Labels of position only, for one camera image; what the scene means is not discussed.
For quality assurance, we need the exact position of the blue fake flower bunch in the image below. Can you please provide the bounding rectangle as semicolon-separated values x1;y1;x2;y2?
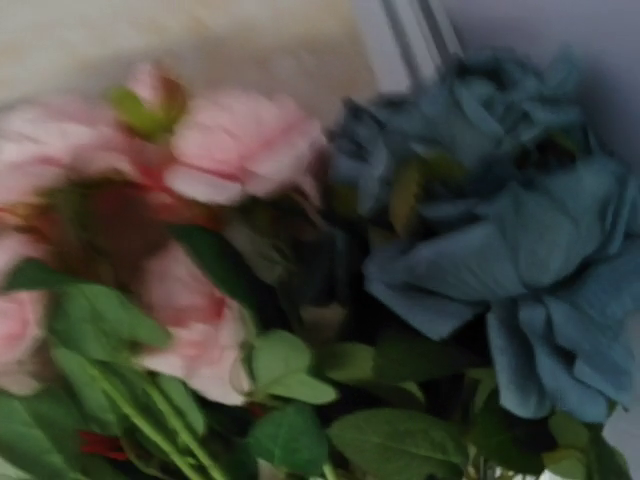
332;51;639;425

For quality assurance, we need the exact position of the pink fake flower bunch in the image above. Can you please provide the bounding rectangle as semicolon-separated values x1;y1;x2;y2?
1;64;471;479

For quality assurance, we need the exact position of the right aluminium frame post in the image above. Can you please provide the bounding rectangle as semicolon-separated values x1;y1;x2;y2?
351;0;462;93

